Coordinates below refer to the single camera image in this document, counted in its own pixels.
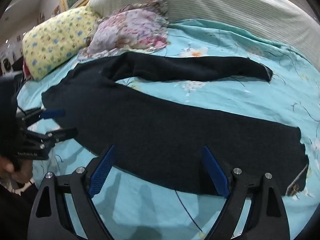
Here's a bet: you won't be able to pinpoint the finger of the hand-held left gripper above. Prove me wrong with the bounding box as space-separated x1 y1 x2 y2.
45 127 78 143
17 108 66 123

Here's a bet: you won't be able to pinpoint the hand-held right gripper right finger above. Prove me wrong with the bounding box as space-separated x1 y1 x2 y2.
201 145 292 240

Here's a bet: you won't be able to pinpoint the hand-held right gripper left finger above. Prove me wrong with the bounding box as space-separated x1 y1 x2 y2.
27 144 117 240

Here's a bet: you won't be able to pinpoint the black pants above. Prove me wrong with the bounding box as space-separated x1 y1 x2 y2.
41 52 309 197

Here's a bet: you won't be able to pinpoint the person's left forearm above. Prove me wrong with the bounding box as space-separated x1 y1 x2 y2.
0 177 42 240

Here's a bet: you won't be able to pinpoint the person's left hand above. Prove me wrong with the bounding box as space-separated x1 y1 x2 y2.
0 155 34 183

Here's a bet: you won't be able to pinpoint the red patterned cloth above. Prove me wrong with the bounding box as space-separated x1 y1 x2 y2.
22 59 32 78

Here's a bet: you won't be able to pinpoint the yellow flower-print pillow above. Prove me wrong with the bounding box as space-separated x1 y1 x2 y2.
22 6 99 82

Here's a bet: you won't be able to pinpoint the teal floral bed sheet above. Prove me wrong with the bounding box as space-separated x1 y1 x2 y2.
16 19 320 240

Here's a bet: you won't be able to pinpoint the pink floral pillow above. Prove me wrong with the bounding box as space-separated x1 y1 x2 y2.
77 0 170 62

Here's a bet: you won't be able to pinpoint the striped padded headboard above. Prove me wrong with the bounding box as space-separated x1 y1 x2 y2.
87 0 320 65

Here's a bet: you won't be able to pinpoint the thin black cable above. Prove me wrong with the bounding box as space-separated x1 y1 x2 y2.
174 190 203 232

